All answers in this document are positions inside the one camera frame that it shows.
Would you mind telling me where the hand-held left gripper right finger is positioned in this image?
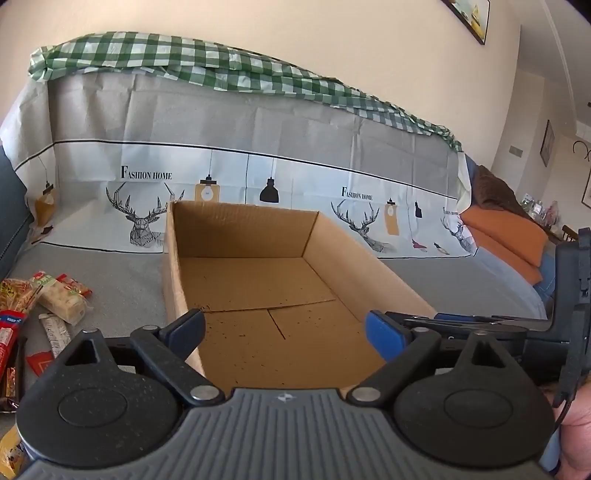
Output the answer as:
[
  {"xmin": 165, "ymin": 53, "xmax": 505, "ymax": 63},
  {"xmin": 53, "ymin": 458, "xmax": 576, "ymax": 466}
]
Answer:
[{"xmin": 345, "ymin": 310, "xmax": 527, "ymax": 409}]

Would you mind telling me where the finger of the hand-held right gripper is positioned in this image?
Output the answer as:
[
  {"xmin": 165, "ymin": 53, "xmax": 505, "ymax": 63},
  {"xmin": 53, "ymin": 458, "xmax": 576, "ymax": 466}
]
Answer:
[
  {"xmin": 385, "ymin": 312, "xmax": 529, "ymax": 340},
  {"xmin": 436, "ymin": 314, "xmax": 552, "ymax": 329}
]

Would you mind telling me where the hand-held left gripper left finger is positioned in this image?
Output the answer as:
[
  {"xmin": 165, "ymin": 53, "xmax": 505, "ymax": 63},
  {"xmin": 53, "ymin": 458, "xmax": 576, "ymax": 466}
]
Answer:
[{"xmin": 54, "ymin": 309, "xmax": 226, "ymax": 409}]

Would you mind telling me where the brown cardboard box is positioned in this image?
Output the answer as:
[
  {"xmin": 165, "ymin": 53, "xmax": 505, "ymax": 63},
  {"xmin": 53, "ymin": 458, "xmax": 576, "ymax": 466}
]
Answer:
[{"xmin": 161, "ymin": 199, "xmax": 437, "ymax": 400}]

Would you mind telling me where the person's right hand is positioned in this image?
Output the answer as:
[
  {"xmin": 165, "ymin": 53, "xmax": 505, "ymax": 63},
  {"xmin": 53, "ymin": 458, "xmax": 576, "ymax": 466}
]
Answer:
[{"xmin": 556, "ymin": 369, "xmax": 591, "ymax": 480}]

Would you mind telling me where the orange cushion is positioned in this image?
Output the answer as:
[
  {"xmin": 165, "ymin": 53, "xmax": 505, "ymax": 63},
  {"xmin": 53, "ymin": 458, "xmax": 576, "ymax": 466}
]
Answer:
[{"xmin": 460, "ymin": 208, "xmax": 550, "ymax": 284}]

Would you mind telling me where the brown blanket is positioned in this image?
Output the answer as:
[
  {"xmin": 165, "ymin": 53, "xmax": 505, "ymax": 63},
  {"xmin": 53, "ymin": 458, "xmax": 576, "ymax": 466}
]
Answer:
[{"xmin": 473, "ymin": 165, "xmax": 532, "ymax": 217}]

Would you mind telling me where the red label rice ball packet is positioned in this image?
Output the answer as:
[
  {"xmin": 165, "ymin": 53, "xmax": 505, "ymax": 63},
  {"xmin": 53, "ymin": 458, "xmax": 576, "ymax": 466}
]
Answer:
[{"xmin": 55, "ymin": 273, "xmax": 93, "ymax": 298}]

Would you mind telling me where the green label rice ball packet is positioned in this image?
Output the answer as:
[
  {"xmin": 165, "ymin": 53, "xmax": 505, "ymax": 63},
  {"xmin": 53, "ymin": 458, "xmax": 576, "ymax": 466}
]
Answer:
[{"xmin": 28, "ymin": 271, "xmax": 88, "ymax": 325}]

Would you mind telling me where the long white snack packet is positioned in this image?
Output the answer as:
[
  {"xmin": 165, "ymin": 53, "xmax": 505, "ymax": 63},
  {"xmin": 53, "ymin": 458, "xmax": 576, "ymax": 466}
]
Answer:
[{"xmin": 39, "ymin": 313, "xmax": 72, "ymax": 360}]

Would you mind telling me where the red envelope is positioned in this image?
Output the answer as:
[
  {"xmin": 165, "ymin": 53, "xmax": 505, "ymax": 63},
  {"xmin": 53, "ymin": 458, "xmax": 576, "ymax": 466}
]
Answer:
[{"xmin": 26, "ymin": 351, "xmax": 58, "ymax": 376}]

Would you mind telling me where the yellow stick snack packet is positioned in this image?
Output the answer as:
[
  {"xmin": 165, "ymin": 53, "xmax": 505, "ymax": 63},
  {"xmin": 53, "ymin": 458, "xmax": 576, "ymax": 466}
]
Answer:
[{"xmin": 0, "ymin": 277, "xmax": 43, "ymax": 311}]

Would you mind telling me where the red and blue snack packet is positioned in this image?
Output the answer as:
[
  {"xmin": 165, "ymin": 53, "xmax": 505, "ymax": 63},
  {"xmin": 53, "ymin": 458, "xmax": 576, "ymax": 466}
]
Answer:
[{"xmin": 0, "ymin": 309, "xmax": 25, "ymax": 393}]

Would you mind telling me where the grey deer print sofa cover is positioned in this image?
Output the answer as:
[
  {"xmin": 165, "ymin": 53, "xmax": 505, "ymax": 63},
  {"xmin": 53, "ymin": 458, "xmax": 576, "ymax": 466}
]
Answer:
[{"xmin": 0, "ymin": 71, "xmax": 548, "ymax": 435}]

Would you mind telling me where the green checkered cloth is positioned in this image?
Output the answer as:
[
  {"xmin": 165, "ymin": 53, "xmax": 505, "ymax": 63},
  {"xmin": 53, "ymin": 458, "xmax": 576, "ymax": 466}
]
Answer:
[{"xmin": 28, "ymin": 31, "xmax": 464, "ymax": 153}]

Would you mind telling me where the small framed wall picture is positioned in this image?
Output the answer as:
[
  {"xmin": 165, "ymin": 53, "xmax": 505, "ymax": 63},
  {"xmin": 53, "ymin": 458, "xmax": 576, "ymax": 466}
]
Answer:
[{"xmin": 540, "ymin": 120, "xmax": 555, "ymax": 167}]

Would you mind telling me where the large framed wall picture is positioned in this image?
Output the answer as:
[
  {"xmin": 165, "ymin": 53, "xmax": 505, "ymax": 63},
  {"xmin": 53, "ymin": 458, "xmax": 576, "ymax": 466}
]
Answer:
[{"xmin": 441, "ymin": 0, "xmax": 491, "ymax": 46}]

